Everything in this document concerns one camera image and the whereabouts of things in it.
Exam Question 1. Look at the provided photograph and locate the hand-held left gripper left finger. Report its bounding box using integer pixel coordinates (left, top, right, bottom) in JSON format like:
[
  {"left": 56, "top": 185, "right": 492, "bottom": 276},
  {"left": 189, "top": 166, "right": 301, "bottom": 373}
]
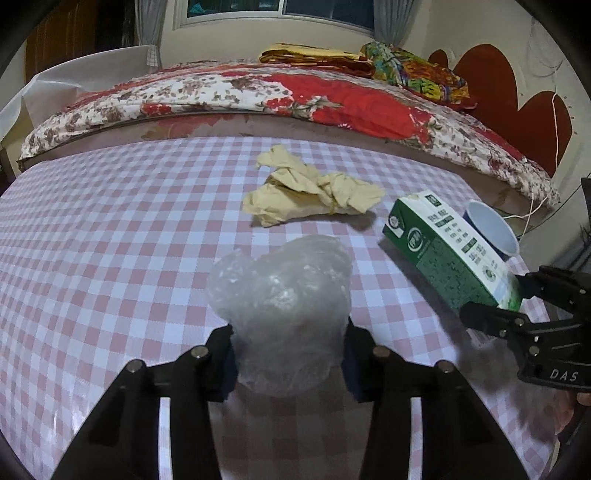
[{"left": 53, "top": 323, "right": 238, "bottom": 480}]

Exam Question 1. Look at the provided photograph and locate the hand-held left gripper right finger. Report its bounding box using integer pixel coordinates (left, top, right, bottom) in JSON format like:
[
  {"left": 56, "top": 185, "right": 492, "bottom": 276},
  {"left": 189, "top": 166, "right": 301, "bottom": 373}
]
[{"left": 342, "top": 320, "right": 529, "bottom": 480}]

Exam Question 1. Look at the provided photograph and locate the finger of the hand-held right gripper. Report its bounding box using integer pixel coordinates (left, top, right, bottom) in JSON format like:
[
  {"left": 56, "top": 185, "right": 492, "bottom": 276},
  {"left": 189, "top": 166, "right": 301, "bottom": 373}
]
[
  {"left": 459, "top": 301, "right": 574, "bottom": 342},
  {"left": 515, "top": 265, "right": 591, "bottom": 302}
]

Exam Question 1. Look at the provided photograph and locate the green and white carton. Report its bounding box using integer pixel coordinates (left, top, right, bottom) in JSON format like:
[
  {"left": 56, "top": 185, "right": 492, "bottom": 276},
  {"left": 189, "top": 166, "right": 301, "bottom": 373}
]
[{"left": 382, "top": 191, "right": 523, "bottom": 315}]

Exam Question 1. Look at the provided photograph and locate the clear plastic bag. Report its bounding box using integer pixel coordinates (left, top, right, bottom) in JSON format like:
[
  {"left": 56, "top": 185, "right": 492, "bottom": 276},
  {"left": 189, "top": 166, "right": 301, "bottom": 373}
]
[{"left": 206, "top": 234, "right": 352, "bottom": 397}]

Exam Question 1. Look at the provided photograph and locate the person's right hand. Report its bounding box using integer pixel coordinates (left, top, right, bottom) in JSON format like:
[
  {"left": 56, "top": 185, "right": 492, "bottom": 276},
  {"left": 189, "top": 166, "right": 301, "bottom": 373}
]
[{"left": 556, "top": 391, "right": 591, "bottom": 445}]

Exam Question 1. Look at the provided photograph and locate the blue cup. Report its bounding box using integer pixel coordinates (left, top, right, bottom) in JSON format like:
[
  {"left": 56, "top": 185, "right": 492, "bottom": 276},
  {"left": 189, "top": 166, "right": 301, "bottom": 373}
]
[{"left": 463, "top": 200, "right": 521, "bottom": 259}]

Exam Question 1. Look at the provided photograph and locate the pink checked tablecloth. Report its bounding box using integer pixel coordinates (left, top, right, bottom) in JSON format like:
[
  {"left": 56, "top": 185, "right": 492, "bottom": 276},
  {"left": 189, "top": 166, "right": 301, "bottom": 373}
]
[{"left": 0, "top": 136, "right": 561, "bottom": 480}]

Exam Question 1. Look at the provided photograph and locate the red heart-shaped headboard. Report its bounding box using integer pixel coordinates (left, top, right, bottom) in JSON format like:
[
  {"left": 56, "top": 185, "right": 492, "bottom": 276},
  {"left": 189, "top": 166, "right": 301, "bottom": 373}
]
[{"left": 427, "top": 18, "right": 578, "bottom": 171}]

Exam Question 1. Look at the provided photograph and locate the pink mattress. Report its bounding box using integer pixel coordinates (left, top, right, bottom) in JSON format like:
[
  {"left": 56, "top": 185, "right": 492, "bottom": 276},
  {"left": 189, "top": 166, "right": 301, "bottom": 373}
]
[{"left": 18, "top": 111, "right": 550, "bottom": 232}]

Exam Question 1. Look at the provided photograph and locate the colourful patterned pillow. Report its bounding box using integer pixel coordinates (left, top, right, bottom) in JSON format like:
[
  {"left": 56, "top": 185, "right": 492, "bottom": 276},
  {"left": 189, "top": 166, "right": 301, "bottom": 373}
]
[{"left": 360, "top": 41, "right": 472, "bottom": 109}]

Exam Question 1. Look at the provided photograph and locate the red floral bed blanket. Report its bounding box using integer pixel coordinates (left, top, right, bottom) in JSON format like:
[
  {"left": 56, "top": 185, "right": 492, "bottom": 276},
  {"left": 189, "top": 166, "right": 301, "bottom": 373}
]
[{"left": 18, "top": 62, "right": 561, "bottom": 206}]

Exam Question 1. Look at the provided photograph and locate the grey sheer curtain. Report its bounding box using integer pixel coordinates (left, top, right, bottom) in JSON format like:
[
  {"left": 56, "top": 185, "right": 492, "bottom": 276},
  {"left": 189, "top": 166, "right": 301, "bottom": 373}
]
[
  {"left": 372, "top": 0, "right": 419, "bottom": 47},
  {"left": 134, "top": 0, "right": 162, "bottom": 68}
]

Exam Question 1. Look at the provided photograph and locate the folded yellow and red blanket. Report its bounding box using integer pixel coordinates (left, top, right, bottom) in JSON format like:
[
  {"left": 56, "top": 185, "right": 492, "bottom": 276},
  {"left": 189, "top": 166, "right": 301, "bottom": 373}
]
[{"left": 259, "top": 43, "right": 375, "bottom": 77}]

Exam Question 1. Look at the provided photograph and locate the white cloth-covered furniture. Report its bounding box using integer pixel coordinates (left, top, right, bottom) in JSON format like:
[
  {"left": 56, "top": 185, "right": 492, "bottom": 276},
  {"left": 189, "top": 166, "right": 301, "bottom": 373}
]
[{"left": 0, "top": 45, "right": 160, "bottom": 134}]

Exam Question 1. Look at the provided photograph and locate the white framed window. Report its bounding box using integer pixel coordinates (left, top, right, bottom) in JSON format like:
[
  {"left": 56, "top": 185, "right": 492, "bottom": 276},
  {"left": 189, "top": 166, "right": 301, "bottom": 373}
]
[{"left": 173, "top": 0, "right": 377, "bottom": 33}]

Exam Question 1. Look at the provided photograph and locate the brown wooden door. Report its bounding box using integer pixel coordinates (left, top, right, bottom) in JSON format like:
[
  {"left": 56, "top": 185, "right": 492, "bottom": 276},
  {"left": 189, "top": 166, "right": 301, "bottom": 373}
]
[{"left": 25, "top": 0, "right": 125, "bottom": 77}]

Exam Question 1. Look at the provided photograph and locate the white hanging cable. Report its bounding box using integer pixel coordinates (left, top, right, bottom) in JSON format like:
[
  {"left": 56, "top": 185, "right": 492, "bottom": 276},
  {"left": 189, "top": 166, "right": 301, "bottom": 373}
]
[{"left": 508, "top": 90, "right": 570, "bottom": 236}]

